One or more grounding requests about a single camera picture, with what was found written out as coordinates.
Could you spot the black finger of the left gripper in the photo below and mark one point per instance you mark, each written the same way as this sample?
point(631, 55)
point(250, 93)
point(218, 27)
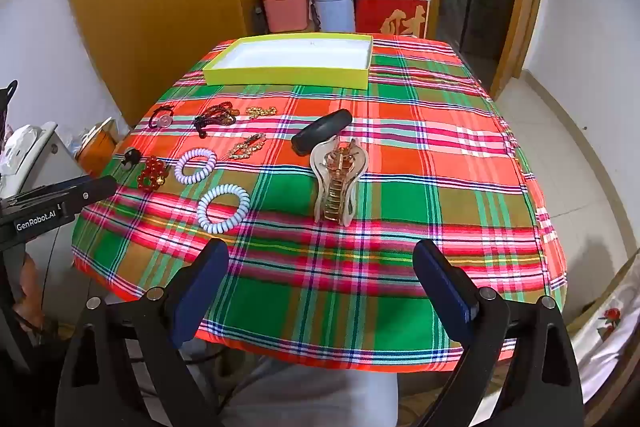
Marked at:
point(77, 188)
point(67, 209)

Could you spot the black hair tie pink charm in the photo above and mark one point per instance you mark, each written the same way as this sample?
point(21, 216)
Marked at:
point(161, 118)

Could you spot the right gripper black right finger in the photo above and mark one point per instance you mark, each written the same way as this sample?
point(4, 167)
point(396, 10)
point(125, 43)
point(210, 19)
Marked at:
point(542, 386)

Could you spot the black hair band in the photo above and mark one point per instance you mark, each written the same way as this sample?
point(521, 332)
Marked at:
point(320, 130)

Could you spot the person left hand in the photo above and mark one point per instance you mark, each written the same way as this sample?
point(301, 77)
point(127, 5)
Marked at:
point(29, 306)

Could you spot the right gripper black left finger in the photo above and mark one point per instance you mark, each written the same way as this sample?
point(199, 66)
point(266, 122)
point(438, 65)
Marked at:
point(98, 386)

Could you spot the wooden door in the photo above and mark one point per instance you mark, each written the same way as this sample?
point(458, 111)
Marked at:
point(518, 37)

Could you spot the beige claw hair clip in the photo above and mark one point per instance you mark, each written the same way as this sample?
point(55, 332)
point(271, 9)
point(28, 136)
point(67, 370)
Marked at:
point(338, 168)

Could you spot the light blue bucket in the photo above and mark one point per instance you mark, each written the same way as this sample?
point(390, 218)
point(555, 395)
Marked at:
point(336, 15)

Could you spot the pink plastic bin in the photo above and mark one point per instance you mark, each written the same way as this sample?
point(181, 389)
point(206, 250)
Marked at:
point(286, 15)

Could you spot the plaid tablecloth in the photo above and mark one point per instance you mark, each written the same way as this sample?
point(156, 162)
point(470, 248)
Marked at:
point(443, 165)

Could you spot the red gift box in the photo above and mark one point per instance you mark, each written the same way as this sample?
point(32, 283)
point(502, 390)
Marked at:
point(391, 17)

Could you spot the yellow-green tray box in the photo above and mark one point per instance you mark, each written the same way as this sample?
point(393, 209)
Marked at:
point(309, 59)

